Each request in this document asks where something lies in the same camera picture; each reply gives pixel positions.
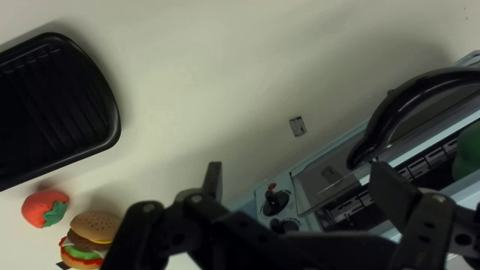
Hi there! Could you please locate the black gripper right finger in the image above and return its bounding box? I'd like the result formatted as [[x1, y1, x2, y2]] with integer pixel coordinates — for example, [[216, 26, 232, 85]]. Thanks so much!
[[369, 158, 480, 270]]

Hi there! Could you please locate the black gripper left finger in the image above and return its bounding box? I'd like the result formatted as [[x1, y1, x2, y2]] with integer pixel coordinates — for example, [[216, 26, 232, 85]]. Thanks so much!
[[99, 160, 237, 270]]

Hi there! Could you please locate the black oven knob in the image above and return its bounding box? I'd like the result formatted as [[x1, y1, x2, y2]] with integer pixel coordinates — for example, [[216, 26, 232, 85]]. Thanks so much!
[[268, 215, 300, 235], [261, 187, 291, 217]]

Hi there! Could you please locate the light blue toy oven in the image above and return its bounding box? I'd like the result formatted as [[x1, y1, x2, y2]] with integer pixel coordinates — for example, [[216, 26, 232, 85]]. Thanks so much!
[[226, 49, 480, 241]]

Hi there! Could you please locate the toy hamburger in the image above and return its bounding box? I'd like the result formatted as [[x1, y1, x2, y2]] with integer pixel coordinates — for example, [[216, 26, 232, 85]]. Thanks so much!
[[58, 208, 123, 270]]

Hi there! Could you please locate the green toy vegetable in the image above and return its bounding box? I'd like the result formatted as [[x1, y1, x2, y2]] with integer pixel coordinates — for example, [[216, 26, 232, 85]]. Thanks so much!
[[451, 121, 480, 181]]

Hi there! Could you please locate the red toy strawberry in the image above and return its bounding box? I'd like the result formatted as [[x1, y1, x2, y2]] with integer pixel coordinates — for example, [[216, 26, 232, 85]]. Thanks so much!
[[19, 188, 70, 229]]

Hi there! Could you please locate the black ridged plastic tray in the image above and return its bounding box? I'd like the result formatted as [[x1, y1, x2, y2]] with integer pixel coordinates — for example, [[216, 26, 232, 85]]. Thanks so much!
[[0, 31, 123, 191]]

